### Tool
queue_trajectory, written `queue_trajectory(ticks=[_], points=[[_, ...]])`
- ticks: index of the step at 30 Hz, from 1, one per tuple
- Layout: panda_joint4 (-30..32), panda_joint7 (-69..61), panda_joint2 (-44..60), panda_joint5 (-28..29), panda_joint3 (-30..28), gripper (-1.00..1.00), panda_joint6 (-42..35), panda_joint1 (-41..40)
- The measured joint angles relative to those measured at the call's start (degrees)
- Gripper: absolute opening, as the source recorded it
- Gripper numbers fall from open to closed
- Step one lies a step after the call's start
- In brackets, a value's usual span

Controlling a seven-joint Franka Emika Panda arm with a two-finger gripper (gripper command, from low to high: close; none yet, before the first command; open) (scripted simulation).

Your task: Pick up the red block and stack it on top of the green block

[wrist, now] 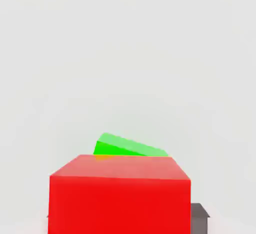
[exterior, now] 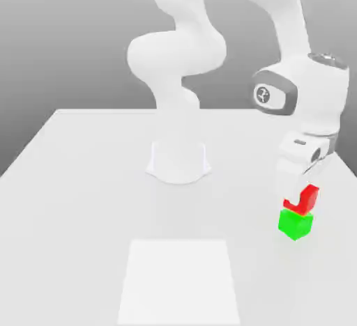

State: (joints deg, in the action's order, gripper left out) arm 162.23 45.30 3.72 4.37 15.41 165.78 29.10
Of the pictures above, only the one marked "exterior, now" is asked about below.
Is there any small green cube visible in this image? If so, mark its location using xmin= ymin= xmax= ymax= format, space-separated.
xmin=278 ymin=209 xmax=314 ymax=242

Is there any small red cube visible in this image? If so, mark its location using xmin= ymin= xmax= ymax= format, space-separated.
xmin=282 ymin=183 xmax=321 ymax=217

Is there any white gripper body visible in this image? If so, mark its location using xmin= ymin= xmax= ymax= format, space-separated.
xmin=275 ymin=151 xmax=335 ymax=200

